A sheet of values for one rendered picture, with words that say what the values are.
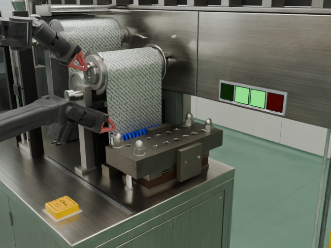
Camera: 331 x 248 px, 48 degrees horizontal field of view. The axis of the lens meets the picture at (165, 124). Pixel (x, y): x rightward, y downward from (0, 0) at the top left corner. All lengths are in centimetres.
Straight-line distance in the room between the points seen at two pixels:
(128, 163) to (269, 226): 175
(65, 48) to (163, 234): 64
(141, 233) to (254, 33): 69
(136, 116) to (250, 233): 154
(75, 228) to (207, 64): 69
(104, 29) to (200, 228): 82
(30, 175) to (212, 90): 70
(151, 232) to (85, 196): 23
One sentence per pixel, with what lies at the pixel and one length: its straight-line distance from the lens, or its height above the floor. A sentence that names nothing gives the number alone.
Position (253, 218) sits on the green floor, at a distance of 278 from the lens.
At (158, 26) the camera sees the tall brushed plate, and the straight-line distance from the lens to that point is 146.
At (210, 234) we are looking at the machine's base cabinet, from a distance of 140.
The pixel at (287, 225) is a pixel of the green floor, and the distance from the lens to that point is 277.
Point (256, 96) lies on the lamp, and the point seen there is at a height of 119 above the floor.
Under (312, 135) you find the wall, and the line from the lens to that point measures 382.
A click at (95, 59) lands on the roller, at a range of 121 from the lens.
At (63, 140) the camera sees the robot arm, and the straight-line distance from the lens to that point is 113.
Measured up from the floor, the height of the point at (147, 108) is 111.
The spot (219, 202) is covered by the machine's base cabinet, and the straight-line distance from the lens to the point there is 137.
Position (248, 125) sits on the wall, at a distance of 419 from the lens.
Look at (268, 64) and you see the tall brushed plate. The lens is 115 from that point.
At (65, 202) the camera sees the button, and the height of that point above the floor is 92.
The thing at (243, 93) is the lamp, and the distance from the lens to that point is 121.
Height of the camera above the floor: 148
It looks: 19 degrees down
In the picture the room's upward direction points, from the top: straight up
